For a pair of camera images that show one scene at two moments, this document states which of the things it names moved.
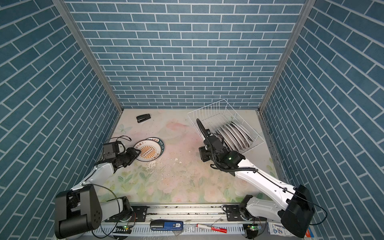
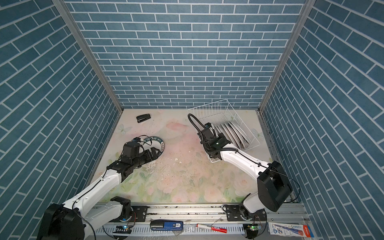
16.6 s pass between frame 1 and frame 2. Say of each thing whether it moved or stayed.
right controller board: stayed
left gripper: moved
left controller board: stayed
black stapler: stayed
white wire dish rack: stayed
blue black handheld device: stayed
